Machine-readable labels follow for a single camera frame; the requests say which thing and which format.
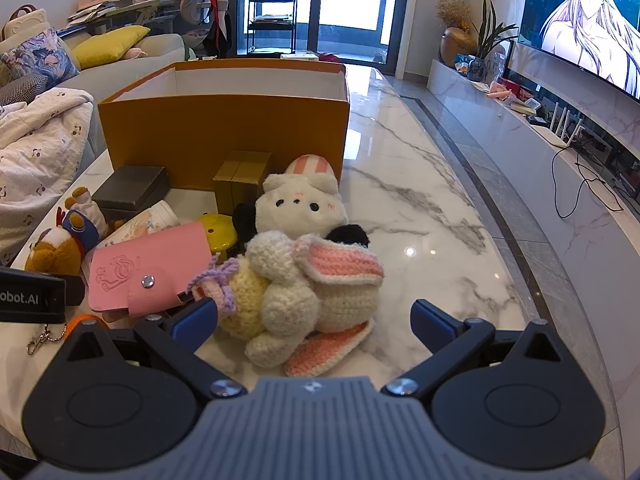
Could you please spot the gold vase with dried flowers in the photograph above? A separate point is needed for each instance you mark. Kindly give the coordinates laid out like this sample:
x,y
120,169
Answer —
x,y
455,42

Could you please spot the black rolling cart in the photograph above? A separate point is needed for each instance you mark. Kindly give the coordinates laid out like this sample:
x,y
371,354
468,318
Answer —
x,y
270,20

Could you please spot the houndstooth pillow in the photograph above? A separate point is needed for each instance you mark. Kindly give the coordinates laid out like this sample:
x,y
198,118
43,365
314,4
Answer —
x,y
22,87

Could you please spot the red toy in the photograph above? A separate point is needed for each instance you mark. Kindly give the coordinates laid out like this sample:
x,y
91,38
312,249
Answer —
x,y
332,57

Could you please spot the gold glitter box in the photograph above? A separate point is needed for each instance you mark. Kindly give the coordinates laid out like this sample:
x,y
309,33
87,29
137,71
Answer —
x,y
240,180

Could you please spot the brown plush toy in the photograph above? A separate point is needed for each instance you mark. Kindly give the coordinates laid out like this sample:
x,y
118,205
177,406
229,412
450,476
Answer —
x,y
52,255

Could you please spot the yellow pillow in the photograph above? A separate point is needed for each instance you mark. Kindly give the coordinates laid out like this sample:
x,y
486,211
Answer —
x,y
105,45

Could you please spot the white printed blanket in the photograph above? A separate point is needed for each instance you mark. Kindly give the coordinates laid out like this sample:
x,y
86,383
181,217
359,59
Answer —
x,y
40,160

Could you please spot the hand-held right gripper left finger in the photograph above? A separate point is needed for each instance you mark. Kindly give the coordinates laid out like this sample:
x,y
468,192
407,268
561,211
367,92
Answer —
x,y
192,322

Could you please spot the blue floral pillow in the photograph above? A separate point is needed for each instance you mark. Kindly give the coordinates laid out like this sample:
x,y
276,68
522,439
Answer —
x,y
40,57

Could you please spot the grey office chair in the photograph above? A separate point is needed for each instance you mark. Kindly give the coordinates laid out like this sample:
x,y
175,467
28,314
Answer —
x,y
195,0

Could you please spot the crocheted bunny doll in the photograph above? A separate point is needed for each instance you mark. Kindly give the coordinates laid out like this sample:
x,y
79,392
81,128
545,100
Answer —
x,y
285,305

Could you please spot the pink wallet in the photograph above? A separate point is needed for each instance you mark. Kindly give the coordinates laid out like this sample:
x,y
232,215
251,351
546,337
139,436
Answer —
x,y
150,260

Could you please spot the yellow round toy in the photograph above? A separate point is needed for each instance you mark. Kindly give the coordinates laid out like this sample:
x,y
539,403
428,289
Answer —
x,y
217,232

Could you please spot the white printed cup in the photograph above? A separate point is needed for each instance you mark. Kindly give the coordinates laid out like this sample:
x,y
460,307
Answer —
x,y
150,220

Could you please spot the television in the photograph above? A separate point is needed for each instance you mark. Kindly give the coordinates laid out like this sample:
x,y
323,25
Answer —
x,y
590,20

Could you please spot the white router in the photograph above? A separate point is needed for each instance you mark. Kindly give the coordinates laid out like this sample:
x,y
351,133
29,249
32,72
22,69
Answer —
x,y
555,135

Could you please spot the green potted plant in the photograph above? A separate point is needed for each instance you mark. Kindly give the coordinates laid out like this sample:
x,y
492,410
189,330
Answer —
x,y
487,35

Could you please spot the orange cardboard box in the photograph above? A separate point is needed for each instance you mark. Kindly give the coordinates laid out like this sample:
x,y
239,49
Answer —
x,y
225,135

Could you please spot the cluttered desk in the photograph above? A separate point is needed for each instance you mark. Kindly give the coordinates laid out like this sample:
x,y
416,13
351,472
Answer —
x,y
125,10

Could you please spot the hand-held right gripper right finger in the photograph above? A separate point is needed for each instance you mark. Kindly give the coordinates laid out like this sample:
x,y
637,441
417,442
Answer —
x,y
432,325

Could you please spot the white marble tv console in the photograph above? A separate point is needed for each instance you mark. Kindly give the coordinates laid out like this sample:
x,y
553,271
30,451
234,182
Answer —
x,y
525,170

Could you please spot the pink plush toy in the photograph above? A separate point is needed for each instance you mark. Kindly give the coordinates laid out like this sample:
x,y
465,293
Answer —
x,y
136,53

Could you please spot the white flat box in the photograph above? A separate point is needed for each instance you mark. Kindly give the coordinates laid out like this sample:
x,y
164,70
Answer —
x,y
300,56

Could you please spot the beige bear cushion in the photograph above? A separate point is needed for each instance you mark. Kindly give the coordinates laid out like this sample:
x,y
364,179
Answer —
x,y
22,25

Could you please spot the dark grey box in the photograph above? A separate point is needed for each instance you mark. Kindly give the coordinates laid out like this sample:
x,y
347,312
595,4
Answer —
x,y
130,182

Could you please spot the white plush with striped hat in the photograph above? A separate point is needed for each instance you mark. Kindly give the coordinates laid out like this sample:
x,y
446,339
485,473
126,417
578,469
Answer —
x,y
300,205

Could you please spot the grey sofa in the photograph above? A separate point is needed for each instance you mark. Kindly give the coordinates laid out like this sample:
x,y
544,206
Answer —
x,y
125,72

